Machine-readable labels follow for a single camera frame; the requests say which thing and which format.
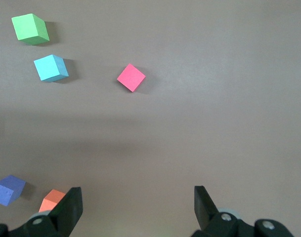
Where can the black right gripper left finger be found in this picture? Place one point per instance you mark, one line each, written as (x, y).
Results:
(66, 214)

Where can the orange foam cube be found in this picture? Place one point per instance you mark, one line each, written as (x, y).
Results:
(50, 201)

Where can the green foam cube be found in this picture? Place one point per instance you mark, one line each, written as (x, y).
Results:
(29, 28)

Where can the violet blue foam cube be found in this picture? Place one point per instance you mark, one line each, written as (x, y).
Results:
(5, 191)

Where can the light blue foam cube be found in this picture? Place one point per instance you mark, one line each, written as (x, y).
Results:
(49, 67)

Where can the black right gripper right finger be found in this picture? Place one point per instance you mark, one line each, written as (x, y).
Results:
(207, 217)

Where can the red foam cube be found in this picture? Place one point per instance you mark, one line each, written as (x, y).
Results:
(131, 77)

